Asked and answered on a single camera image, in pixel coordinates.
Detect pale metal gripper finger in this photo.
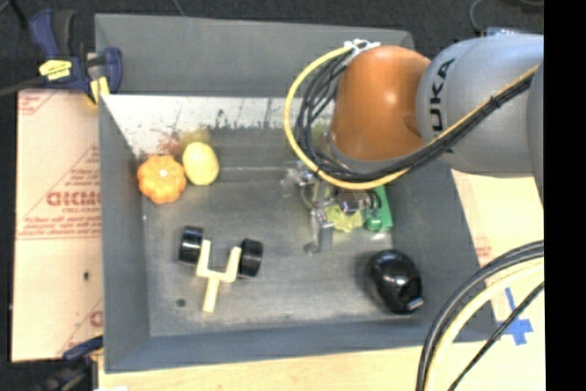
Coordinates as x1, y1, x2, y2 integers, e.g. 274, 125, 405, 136
302, 205, 337, 255
281, 167, 324, 202

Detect yellow-green translucent object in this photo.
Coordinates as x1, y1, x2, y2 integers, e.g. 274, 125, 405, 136
327, 203, 364, 234

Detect grey metal bin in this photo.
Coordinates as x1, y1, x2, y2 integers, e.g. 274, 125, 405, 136
93, 12, 498, 373

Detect black rounded computer mouse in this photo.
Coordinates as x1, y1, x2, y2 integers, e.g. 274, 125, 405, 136
364, 249, 426, 315

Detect yellow toy lemon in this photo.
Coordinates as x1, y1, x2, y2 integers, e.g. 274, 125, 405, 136
181, 141, 221, 187

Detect black wheels on cream axle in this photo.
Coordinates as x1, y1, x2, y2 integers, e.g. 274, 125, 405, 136
177, 224, 265, 314

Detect orange toy pumpkin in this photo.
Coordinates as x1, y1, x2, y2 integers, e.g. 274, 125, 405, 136
136, 154, 189, 206

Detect brown cardboard board red print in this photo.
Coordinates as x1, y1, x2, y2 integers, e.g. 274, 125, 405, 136
9, 87, 545, 364

